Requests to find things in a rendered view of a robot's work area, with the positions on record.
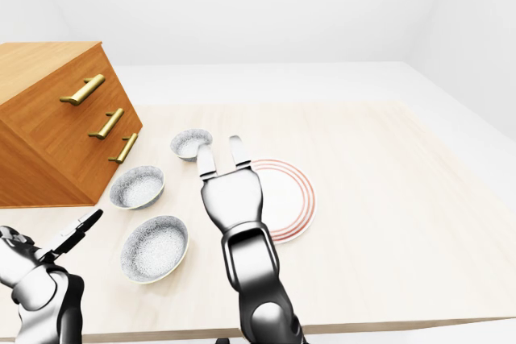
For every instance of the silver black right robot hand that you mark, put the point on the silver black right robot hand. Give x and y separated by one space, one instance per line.
231 199

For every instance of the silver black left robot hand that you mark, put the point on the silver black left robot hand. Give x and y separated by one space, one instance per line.
38 275

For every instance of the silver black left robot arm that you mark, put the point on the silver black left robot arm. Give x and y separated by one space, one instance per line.
60 316

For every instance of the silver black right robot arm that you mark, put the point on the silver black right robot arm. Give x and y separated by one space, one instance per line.
252 271

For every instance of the white plate with red rings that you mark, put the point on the white plate with red rings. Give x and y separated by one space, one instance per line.
288 199

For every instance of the small patterned grey bowl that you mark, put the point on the small patterned grey bowl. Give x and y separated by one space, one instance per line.
187 144

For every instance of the large patterned grey bowl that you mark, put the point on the large patterned grey bowl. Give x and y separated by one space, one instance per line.
155 251

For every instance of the medium patterned grey bowl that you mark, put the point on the medium patterned grey bowl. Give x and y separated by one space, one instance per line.
137 189

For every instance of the wooden cabinet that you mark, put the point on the wooden cabinet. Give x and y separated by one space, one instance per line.
36 167

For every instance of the narrow wooden drawer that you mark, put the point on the narrow wooden drawer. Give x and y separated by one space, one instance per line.
105 171

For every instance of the middle wooden drawer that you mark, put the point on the middle wooden drawer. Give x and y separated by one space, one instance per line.
86 146

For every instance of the small dark shape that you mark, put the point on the small dark shape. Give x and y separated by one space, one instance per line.
221 341

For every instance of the tall wooden drawer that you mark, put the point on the tall wooden drawer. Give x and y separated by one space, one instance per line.
48 118

